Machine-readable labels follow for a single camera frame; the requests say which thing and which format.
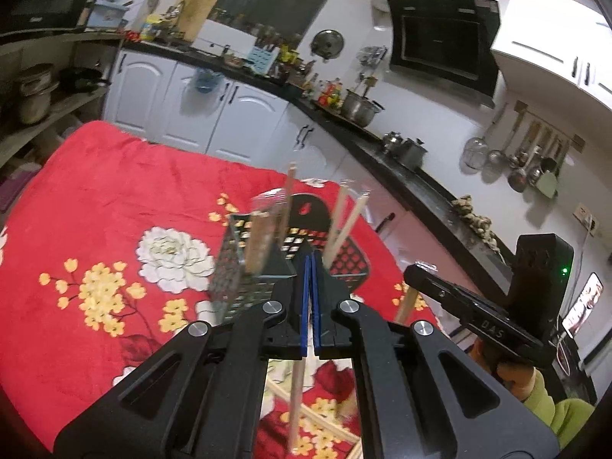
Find pile of brown roots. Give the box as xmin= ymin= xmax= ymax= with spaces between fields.
xmin=452 ymin=194 xmax=510 ymax=261

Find orange sauce bottle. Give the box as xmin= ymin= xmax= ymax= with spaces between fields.
xmin=318 ymin=79 xmax=346 ymax=109

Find hanging steel utensils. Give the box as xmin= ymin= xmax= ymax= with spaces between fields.
xmin=356 ymin=45 xmax=388 ymax=89

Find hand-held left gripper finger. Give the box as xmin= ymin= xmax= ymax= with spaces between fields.
xmin=311 ymin=244 xmax=560 ymax=459
xmin=52 ymin=244 xmax=311 ymax=459

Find white box appliance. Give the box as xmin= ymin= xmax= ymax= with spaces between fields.
xmin=195 ymin=24 xmax=261 ymax=60

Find dark green chopstick basket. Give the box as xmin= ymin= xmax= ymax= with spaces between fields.
xmin=208 ymin=194 xmax=373 ymax=328

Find black pan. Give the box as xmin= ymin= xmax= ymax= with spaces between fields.
xmin=58 ymin=66 xmax=112 ymax=94

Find red floral blanket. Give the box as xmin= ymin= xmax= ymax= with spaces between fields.
xmin=0 ymin=119 xmax=445 ymax=459

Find white base cabinets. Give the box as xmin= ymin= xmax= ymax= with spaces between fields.
xmin=102 ymin=48 xmax=512 ymax=292

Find person's right hand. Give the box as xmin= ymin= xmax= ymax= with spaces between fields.
xmin=469 ymin=337 xmax=543 ymax=405

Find hanging steel pot lid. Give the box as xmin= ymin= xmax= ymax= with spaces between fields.
xmin=311 ymin=29 xmax=345 ymax=61

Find steel stockpot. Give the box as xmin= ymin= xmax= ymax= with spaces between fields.
xmin=340 ymin=88 xmax=386 ymax=128

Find group of condiment bottles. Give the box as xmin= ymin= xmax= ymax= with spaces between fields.
xmin=275 ymin=43 xmax=319 ymax=91

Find blue knife block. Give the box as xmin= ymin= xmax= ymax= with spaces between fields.
xmin=250 ymin=33 xmax=281 ymax=76

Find yellow container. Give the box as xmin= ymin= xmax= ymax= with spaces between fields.
xmin=138 ymin=14 xmax=163 ymax=42

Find wall socket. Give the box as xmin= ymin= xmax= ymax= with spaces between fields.
xmin=573 ymin=203 xmax=599 ymax=236

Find white wall cabinet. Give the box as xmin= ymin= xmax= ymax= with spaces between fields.
xmin=492 ymin=0 xmax=612 ymax=113

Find black range hood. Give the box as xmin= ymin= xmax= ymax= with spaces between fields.
xmin=386 ymin=0 xmax=501 ymax=108

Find person's right forearm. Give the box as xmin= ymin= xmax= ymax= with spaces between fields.
xmin=521 ymin=373 xmax=598 ymax=452

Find black kitchen countertop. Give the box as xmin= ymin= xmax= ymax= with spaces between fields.
xmin=119 ymin=41 xmax=522 ymax=288

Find blue plastic crate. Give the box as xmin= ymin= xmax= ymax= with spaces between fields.
xmin=92 ymin=0 xmax=132 ymax=29

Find metal shelf rack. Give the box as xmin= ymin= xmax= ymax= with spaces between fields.
xmin=0 ymin=29 xmax=120 ymax=168

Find wooden chopstick pair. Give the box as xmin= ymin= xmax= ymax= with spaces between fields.
xmin=281 ymin=163 xmax=298 ymax=242
xmin=246 ymin=189 xmax=288 ymax=275
xmin=286 ymin=358 xmax=309 ymax=457
xmin=330 ymin=191 xmax=372 ymax=269
xmin=393 ymin=260 xmax=437 ymax=326
xmin=325 ymin=179 xmax=353 ymax=261

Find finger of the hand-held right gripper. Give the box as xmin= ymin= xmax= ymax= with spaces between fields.
xmin=404 ymin=265 xmax=483 ymax=320

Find blue hanging bag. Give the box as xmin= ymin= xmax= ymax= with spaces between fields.
xmin=194 ymin=68 xmax=224 ymax=93

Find stacked steel pots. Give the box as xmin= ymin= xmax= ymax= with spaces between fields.
xmin=16 ymin=63 xmax=60 ymax=126

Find utensil hanging rail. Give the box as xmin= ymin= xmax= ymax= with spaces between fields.
xmin=514 ymin=100 xmax=586 ymax=151

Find steel skimmer ladle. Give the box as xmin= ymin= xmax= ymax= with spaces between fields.
xmin=488 ymin=115 xmax=522 ymax=166

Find bright screen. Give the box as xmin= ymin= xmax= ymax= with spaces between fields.
xmin=562 ymin=272 xmax=604 ymax=338

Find small steel kettle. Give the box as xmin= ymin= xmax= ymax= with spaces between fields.
xmin=381 ymin=130 xmax=405 ymax=155

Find green spatula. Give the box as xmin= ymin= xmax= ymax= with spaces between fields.
xmin=536 ymin=141 xmax=565 ymax=199

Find wooden cutting board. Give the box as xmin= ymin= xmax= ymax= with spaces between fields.
xmin=177 ymin=0 xmax=221 ymax=43

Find purple cloth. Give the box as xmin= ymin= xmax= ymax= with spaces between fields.
xmin=0 ymin=172 xmax=29 ymax=211

